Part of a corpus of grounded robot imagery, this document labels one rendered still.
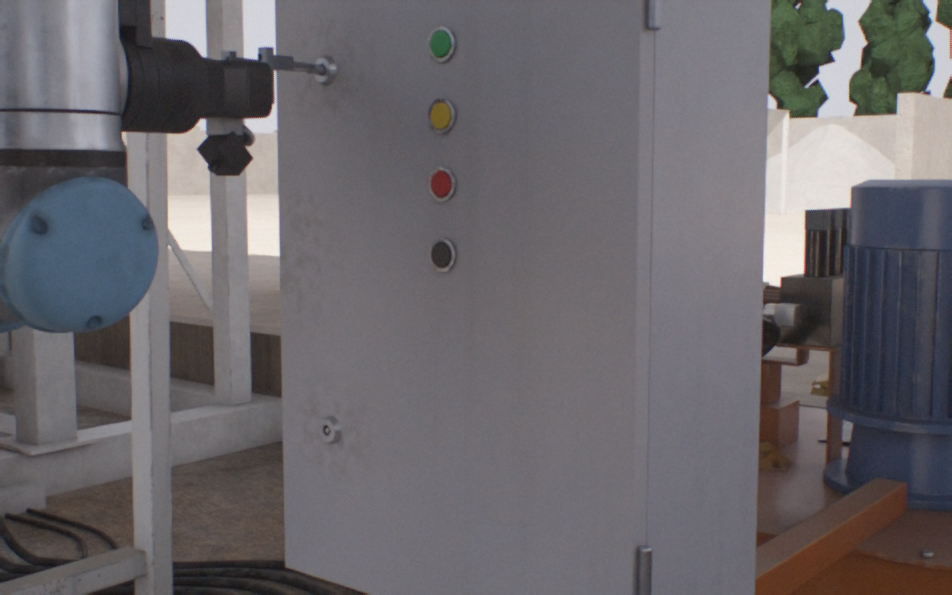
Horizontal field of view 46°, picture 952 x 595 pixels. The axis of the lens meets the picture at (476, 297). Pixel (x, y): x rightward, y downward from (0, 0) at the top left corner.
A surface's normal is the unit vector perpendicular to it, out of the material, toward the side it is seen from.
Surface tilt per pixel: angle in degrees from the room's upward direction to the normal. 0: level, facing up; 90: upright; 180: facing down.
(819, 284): 90
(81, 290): 95
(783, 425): 90
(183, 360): 90
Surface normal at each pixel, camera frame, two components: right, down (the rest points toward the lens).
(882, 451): -0.79, -0.05
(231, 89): 0.52, 0.09
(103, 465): 0.78, 0.07
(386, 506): -0.63, 0.08
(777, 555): 0.00, -0.99
